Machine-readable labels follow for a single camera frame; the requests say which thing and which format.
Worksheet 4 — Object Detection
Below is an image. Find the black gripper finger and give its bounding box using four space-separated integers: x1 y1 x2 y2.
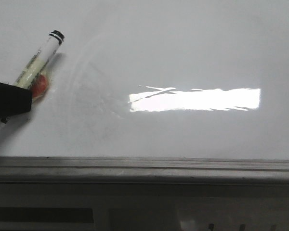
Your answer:
0 82 33 123

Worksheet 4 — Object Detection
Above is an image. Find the whiteboard with aluminium frame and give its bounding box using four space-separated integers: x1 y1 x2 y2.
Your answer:
0 0 289 184

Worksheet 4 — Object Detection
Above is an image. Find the white dry-erase marker pen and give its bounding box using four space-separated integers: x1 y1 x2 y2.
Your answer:
0 30 65 129

